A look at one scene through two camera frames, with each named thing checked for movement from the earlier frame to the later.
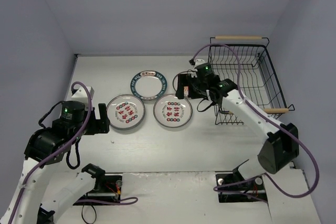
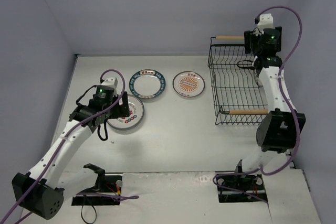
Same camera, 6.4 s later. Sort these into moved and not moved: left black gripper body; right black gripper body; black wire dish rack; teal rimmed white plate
Moved: left black gripper body; right black gripper body
Not moved: teal rimmed white plate; black wire dish rack
